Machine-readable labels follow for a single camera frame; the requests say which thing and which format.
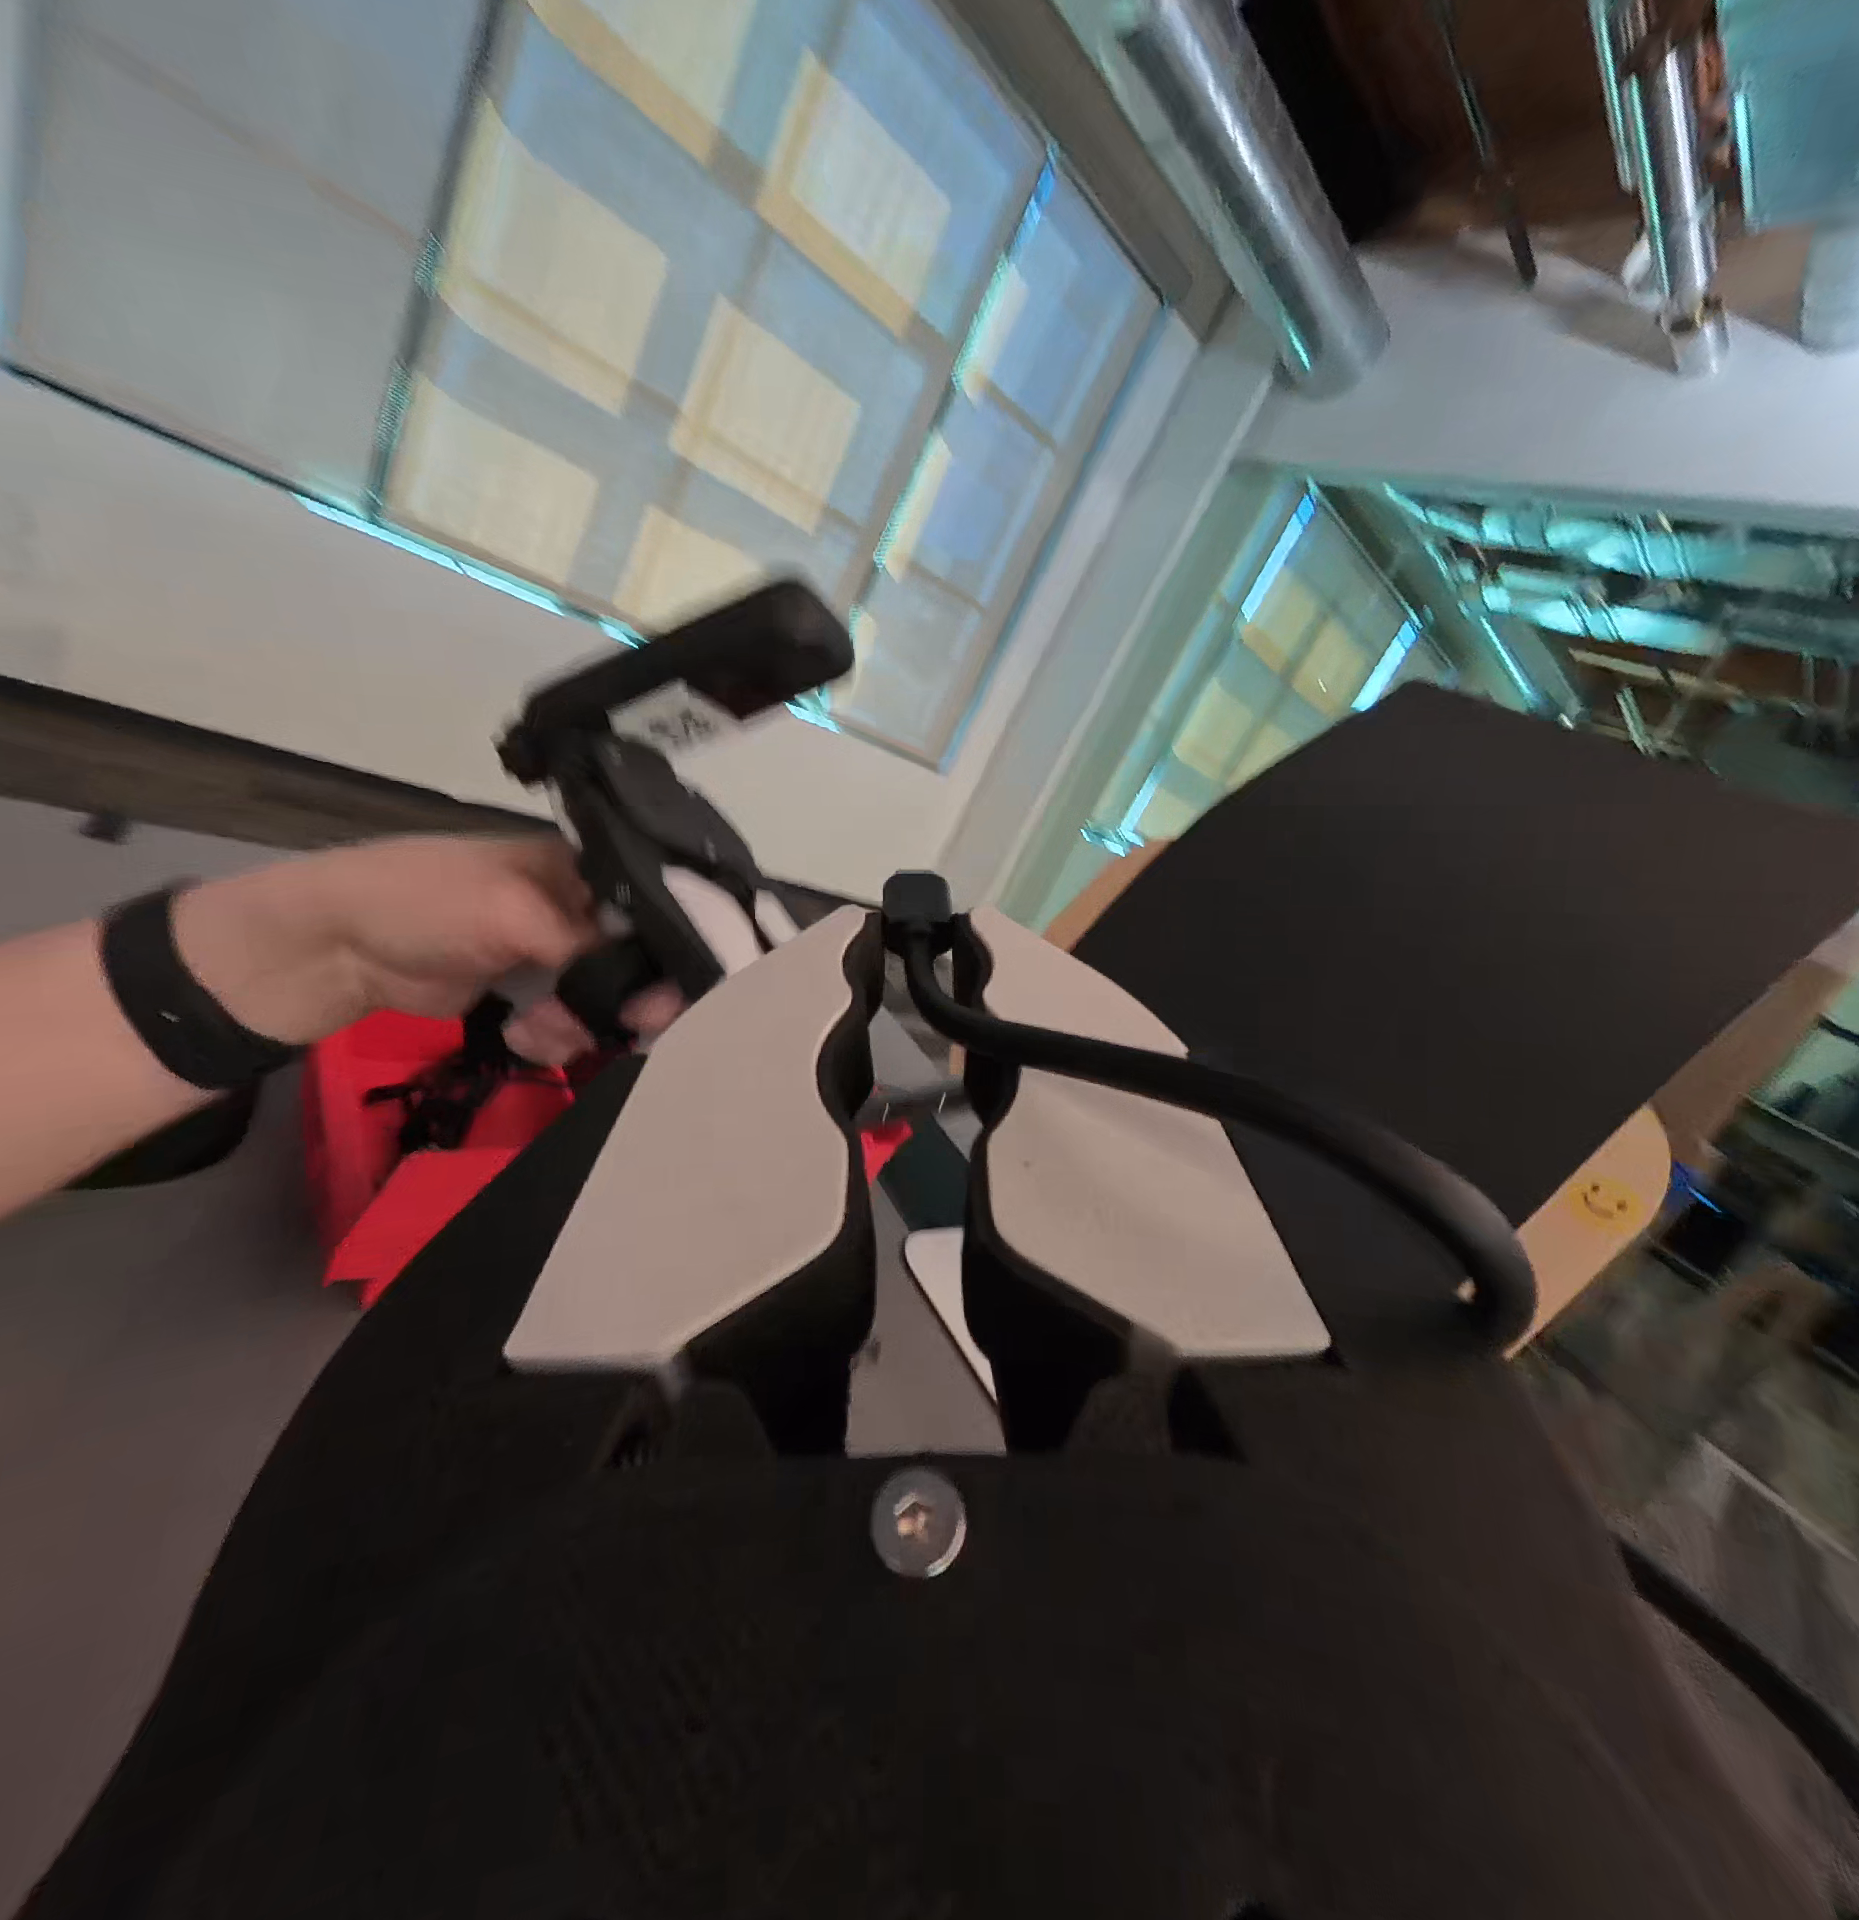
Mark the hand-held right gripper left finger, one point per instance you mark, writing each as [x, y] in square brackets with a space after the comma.
[688, 1200]

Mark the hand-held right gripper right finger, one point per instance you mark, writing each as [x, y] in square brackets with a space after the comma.
[1124, 1231]

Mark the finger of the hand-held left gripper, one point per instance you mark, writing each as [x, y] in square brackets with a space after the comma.
[775, 922]
[716, 924]

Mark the red plastic bin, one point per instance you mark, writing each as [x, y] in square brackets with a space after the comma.
[366, 1186]

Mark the person's left hand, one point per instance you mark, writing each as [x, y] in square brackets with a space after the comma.
[403, 929]

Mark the black felt desk divider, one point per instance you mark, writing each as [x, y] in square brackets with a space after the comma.
[1469, 929]

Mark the yellow smiley sticker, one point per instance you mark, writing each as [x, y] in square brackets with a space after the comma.
[1606, 1203]

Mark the large window with blinds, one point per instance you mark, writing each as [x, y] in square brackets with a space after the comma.
[569, 300]

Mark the black wristband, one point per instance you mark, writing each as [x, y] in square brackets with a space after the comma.
[165, 1006]

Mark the black mesh pad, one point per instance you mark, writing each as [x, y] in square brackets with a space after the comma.
[165, 1155]

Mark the narrow window with blinds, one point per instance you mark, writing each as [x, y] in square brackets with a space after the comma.
[1289, 676]

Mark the silver pipe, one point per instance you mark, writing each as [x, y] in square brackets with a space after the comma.
[1677, 181]

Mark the silver spiral duct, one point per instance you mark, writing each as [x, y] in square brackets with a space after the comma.
[1260, 195]

